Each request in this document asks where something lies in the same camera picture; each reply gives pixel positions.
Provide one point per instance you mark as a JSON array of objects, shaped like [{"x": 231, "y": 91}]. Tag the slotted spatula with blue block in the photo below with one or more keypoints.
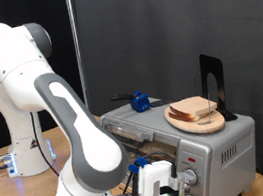
[{"x": 140, "y": 102}]

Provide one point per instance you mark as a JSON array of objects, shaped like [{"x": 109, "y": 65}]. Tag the black metal bookend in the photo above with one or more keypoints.
[{"x": 208, "y": 64}]

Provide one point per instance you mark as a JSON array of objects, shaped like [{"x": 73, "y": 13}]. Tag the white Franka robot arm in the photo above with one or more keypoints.
[{"x": 92, "y": 148}]

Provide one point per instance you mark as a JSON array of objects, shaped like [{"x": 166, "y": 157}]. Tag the vertical metal pole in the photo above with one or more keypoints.
[{"x": 77, "y": 53}]

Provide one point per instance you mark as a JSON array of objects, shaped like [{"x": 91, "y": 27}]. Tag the round wooden plate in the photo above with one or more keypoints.
[{"x": 204, "y": 126}]

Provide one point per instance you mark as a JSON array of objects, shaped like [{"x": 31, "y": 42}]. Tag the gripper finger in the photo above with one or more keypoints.
[{"x": 185, "y": 181}]

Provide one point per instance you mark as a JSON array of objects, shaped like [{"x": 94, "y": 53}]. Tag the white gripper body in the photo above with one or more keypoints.
[{"x": 151, "y": 179}]

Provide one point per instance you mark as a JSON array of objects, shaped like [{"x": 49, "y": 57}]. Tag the red indicator light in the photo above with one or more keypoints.
[{"x": 191, "y": 160}]

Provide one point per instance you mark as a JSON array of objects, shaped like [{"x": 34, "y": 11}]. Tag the silver toaster oven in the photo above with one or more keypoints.
[{"x": 215, "y": 155}]

